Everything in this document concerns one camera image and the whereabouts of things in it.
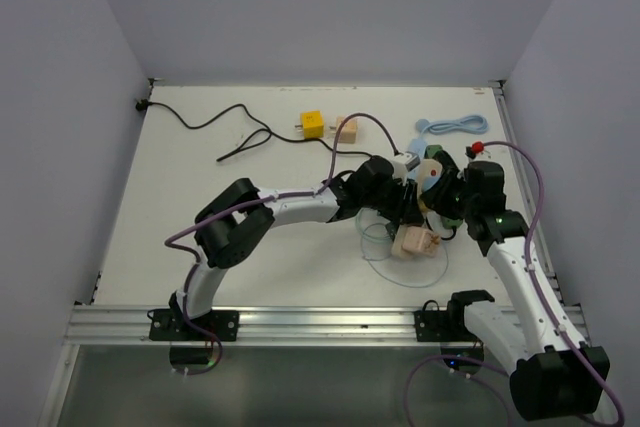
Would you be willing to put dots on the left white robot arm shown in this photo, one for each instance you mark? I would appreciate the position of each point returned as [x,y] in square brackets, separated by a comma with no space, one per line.
[231,226]

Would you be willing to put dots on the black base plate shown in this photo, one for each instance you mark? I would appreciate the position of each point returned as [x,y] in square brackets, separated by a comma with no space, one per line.
[223,324]
[438,326]

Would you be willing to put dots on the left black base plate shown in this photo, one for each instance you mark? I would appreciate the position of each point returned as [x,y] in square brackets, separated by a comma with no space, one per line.
[223,324]

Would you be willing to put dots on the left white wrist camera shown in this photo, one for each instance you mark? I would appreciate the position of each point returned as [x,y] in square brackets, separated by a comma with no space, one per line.
[403,163]

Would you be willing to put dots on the aluminium front rail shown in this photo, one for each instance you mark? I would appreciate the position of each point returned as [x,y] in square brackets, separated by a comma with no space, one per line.
[264,327]

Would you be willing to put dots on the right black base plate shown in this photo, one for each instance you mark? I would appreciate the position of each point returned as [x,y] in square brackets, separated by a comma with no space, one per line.
[438,326]

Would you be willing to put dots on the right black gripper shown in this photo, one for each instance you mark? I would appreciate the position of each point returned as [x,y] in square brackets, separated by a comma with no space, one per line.
[435,199]

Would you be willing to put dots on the beige dragon cube adapter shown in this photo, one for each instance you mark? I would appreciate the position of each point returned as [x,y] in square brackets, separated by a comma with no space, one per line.
[349,130]

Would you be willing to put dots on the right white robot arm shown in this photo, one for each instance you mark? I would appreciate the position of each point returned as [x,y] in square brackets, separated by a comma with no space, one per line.
[552,370]

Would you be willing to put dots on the yellow cube socket adapter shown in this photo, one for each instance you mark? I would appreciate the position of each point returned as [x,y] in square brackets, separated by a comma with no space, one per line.
[311,125]

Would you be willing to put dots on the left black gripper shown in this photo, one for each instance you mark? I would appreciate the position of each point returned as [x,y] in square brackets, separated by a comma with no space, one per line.
[404,208]

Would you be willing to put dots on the green power strip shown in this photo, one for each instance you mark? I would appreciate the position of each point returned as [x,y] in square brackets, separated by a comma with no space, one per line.
[437,153]

